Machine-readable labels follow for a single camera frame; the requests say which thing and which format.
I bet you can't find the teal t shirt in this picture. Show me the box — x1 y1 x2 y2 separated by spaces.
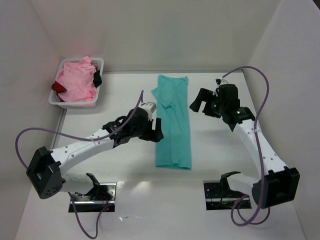
151 75 192 171

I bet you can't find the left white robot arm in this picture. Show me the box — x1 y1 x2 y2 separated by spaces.
26 107 164 199

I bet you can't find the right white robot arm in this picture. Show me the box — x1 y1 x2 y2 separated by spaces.
189 83 300 209

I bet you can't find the black t shirt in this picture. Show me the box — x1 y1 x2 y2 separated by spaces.
92 70 102 88

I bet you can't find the pink t shirt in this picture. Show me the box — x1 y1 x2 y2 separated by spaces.
54 56 98 103

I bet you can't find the white plastic basket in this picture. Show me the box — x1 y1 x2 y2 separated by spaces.
48 56 104 109

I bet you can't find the red t shirt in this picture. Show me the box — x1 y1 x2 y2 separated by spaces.
51 81 67 94

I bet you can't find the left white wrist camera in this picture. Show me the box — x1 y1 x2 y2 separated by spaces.
140 102 157 121

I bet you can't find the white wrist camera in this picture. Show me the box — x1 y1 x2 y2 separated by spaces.
213 78 229 97
140 102 157 121

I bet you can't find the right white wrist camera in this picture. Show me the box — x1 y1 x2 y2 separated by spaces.
213 78 229 97

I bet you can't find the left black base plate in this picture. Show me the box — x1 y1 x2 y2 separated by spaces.
71 182 117 213

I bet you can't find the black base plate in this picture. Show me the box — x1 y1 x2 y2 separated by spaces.
71 182 117 213
203 180 244 211

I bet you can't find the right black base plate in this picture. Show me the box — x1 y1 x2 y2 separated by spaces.
203 180 244 211

